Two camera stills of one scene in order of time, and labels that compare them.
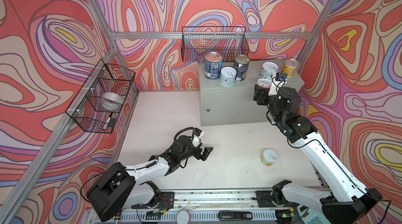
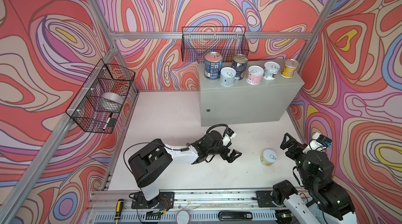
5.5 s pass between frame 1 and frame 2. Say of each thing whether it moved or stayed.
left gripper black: moved
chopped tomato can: stayed
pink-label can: moved
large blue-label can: stayed
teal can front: stayed
